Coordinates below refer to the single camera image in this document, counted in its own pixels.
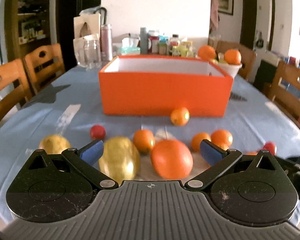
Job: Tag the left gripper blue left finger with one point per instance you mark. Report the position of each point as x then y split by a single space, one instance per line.
82 162

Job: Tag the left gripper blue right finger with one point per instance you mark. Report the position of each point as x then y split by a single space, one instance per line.
220 162

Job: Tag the small orange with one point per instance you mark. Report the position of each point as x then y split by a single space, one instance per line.
180 116
222 138
197 139
144 140

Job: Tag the red cherry tomato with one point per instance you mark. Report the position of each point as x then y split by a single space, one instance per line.
97 132
271 147

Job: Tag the large orange fruit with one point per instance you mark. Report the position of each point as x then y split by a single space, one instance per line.
171 159

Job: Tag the blue patterned tablecloth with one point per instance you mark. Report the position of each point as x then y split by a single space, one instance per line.
71 105

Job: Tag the orange cardboard box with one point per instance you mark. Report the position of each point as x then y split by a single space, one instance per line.
154 85

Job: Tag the white fruit basket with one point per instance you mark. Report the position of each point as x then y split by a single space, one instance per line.
231 69

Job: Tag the wooden chair near right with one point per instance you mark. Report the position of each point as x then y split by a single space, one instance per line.
285 91

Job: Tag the wooden chair far left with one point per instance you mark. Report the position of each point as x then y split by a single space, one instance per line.
44 65

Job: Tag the orange in basket right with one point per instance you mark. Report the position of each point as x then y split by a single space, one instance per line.
233 57

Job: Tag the orange in basket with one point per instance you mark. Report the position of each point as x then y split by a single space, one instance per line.
233 57
206 53

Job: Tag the wooden chair far right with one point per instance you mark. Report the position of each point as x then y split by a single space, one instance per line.
248 56

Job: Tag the clear glass jar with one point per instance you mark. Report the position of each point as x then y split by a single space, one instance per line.
92 54

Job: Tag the orange in basket left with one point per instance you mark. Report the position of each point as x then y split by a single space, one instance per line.
206 53

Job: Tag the pink thermos bottle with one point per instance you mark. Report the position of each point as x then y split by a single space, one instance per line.
106 42

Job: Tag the tissue box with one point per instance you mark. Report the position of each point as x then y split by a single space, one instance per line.
128 46

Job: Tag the paper shopping bag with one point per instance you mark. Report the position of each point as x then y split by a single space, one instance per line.
86 28

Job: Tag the grey tall bottle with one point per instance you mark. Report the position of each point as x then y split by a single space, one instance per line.
143 41

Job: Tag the red label jar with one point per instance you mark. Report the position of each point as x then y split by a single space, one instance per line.
153 41

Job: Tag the wooden bookshelf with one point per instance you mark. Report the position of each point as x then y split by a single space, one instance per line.
26 26

